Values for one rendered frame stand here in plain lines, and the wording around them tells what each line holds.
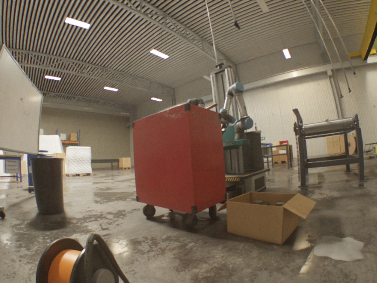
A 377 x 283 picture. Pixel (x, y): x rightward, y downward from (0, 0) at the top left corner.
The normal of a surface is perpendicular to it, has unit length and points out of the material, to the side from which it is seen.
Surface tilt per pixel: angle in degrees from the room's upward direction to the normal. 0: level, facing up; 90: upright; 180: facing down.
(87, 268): 67
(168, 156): 90
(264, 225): 90
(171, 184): 90
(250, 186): 90
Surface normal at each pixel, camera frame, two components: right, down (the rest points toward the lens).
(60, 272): -0.05, -0.81
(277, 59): -0.65, -0.04
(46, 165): 0.69, -0.05
